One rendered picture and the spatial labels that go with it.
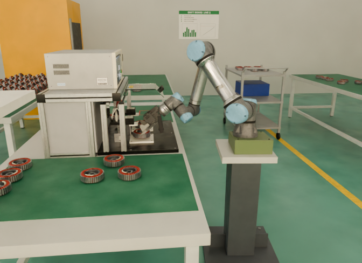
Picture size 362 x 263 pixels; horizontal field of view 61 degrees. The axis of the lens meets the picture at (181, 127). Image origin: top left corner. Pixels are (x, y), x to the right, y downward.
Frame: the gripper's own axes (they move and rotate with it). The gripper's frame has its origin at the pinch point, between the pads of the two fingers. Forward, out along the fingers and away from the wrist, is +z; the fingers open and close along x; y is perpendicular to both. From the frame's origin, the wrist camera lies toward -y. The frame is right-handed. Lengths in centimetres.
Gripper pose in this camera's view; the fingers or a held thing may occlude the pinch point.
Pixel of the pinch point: (140, 133)
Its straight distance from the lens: 199.7
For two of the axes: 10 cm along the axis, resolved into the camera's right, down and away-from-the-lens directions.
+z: -7.7, 6.3, 1.1
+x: 1.0, 2.9, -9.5
